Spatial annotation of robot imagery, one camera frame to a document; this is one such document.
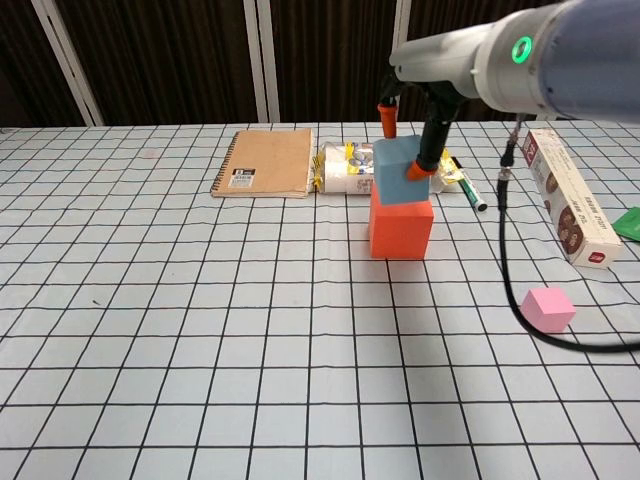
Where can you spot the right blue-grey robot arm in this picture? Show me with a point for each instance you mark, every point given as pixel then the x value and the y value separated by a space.
pixel 575 50

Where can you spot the orange cube block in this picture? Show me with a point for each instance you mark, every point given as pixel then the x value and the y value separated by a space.
pixel 400 235

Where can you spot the long white carton box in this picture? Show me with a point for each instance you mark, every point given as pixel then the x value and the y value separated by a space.
pixel 575 210

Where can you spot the checked light blue tablecloth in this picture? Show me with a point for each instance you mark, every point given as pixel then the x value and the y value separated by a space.
pixel 150 350

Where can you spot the light blue foam cube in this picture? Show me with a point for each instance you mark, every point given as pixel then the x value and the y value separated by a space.
pixel 395 175

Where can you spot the green marker pen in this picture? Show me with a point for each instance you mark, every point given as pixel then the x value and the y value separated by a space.
pixel 470 192

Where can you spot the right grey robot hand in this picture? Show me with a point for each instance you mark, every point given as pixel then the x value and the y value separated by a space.
pixel 440 60

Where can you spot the pink foam cube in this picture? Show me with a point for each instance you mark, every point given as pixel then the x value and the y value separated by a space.
pixel 547 310

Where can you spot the brown spiral notebook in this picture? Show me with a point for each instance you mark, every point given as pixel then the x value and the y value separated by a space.
pixel 270 160

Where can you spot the green sachet packet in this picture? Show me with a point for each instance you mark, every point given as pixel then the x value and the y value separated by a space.
pixel 631 225

